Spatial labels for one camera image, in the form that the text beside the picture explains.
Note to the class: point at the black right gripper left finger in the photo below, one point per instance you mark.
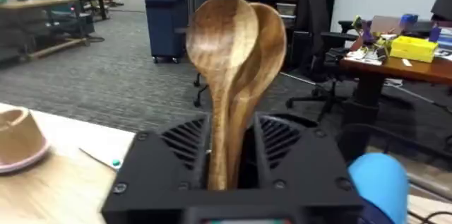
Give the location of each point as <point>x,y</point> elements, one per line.
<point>169,178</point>

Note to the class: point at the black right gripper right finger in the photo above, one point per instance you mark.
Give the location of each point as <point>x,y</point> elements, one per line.
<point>303,167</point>

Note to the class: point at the wooden spoon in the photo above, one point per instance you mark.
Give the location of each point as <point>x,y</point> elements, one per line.
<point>220,40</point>
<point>270,47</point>

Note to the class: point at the thin stick with teal tip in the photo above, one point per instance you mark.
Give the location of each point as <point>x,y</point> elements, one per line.
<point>102,160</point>

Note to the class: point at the light blue round cup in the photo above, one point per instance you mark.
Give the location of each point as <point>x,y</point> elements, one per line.
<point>383,181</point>

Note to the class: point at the black office chair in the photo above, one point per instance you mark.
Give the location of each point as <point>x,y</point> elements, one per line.
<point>314,40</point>

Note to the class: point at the brown wooden desk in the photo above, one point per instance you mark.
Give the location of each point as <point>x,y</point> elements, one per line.
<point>392,72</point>

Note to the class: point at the beige bowl with pink rim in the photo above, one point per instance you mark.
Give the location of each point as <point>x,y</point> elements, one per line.
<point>19,142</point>

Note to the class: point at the yellow box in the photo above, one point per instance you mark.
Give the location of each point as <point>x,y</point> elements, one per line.
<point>413,48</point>

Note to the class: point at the dark blue wheeled cabinet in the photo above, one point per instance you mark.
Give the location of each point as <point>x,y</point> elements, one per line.
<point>166,15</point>

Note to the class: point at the white board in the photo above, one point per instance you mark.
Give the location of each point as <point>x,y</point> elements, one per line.
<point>381,1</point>

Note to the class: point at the pale wooden workbench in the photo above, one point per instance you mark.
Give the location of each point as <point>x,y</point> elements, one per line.
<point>39,22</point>

